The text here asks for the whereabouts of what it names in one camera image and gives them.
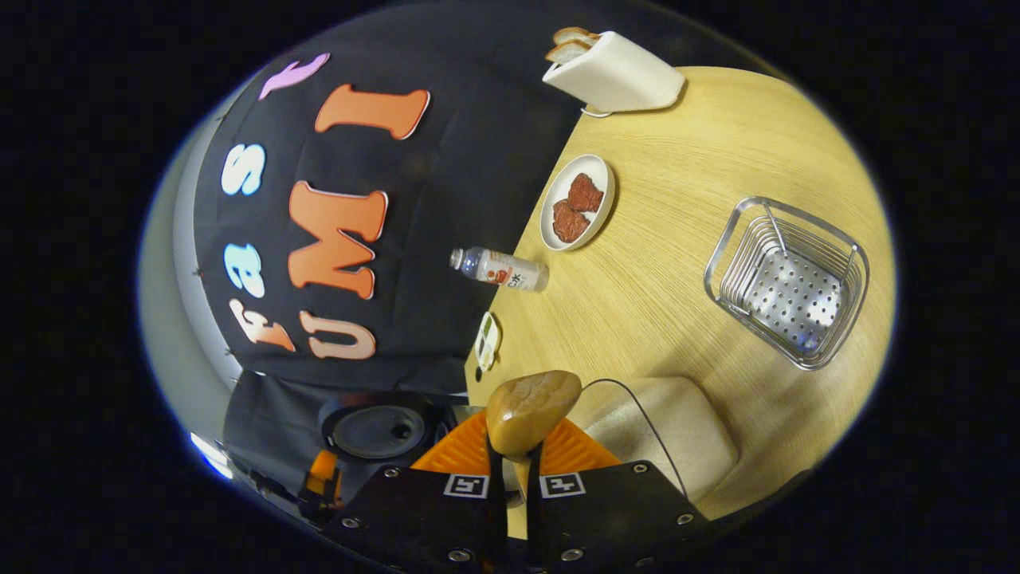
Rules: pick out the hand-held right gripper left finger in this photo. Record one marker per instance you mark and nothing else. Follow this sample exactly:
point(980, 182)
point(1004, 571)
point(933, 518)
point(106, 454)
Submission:
point(498, 510)

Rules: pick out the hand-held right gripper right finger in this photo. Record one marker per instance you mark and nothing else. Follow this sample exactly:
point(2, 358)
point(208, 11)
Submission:
point(535, 510)

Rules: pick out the white toaster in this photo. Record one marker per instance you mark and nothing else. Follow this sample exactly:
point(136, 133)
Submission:
point(621, 76)

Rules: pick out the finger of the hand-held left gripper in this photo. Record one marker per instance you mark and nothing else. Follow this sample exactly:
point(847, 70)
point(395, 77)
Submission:
point(323, 470)

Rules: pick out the white divided bean plate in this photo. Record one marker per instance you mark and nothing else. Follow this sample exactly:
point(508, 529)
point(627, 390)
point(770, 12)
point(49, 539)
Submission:
point(487, 343)

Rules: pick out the metal chopstick holder basket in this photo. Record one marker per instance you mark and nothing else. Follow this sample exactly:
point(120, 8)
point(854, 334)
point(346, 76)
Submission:
point(789, 299)

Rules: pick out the ceiling light panel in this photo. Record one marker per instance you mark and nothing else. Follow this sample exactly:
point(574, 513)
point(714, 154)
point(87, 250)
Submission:
point(209, 454)

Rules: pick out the clear plastic drink bottle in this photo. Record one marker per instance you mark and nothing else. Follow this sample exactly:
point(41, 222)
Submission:
point(510, 273)

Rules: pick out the wooden spoon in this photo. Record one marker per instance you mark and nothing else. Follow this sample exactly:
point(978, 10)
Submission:
point(530, 410)

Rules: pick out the beige rounded box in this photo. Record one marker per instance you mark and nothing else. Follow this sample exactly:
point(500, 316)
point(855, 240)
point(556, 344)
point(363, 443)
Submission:
point(685, 438)

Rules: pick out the dark grey rice cooker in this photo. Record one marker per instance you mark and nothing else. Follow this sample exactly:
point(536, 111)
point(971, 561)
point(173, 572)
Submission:
point(374, 430)

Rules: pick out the white round plate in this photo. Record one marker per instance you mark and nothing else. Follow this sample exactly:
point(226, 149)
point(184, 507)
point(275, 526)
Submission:
point(602, 177)

